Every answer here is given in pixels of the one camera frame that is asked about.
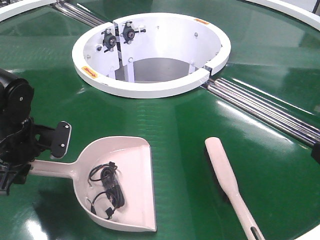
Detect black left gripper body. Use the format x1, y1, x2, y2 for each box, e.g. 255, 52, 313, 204
0, 117, 56, 195

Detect black cable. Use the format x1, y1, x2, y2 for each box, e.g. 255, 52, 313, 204
86, 161, 126, 221

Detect pink plastic dustpan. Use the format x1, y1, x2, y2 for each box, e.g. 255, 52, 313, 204
30, 136, 157, 232

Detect pink hand broom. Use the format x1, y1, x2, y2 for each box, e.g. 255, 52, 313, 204
204, 137, 265, 240

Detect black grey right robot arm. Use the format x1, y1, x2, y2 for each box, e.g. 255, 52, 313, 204
311, 142, 320, 164

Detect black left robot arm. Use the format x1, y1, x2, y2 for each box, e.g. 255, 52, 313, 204
0, 69, 54, 196

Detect orange arrow sticker left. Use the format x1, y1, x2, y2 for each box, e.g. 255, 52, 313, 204
81, 66, 99, 79

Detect orange arrow sticker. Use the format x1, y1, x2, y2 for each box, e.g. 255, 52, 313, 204
81, 66, 99, 79
194, 18, 210, 25

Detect white outer rim left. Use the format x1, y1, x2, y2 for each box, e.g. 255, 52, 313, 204
0, 0, 57, 22

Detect white rim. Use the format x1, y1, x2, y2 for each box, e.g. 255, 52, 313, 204
248, 0, 320, 31
0, 0, 57, 22

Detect left black bearing unit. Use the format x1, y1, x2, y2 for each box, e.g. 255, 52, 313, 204
102, 28, 117, 53

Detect black bearing unit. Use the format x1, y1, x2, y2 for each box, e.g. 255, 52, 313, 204
119, 21, 147, 45
102, 28, 117, 53

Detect chrome rollers top left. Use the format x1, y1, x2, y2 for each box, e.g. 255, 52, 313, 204
51, 0, 106, 28

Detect chrome rollers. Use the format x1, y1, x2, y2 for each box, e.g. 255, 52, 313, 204
204, 78, 320, 149
51, 0, 106, 28

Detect right black bearing unit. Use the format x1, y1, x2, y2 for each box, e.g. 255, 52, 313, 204
119, 21, 147, 45

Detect orange arrow sticker right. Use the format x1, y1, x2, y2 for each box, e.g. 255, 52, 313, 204
194, 18, 210, 25

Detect chrome rollers right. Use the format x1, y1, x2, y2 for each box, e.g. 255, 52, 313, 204
204, 78, 320, 149

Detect white outer rim right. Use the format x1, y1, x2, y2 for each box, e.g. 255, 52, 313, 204
248, 0, 320, 31

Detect white inner conveyor ring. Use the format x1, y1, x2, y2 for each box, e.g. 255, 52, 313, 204
71, 12, 232, 99

